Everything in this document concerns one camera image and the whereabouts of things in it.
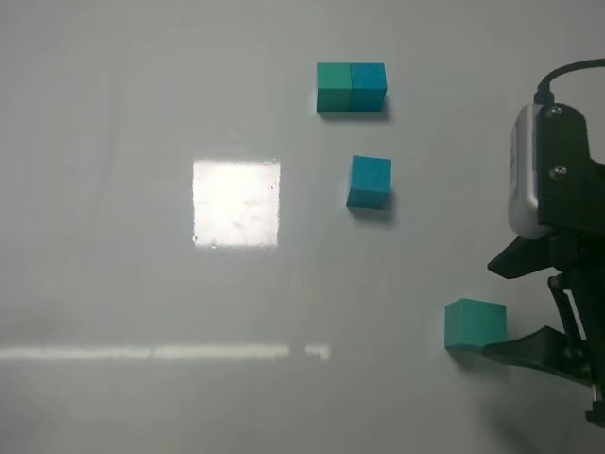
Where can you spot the green template cube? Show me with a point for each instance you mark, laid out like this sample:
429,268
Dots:
334,86

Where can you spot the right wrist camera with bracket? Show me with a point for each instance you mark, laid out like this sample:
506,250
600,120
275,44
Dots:
555,184

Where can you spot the blue template cube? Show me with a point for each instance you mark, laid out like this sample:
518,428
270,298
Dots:
369,86

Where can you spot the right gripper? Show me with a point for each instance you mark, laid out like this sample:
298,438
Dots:
580,259

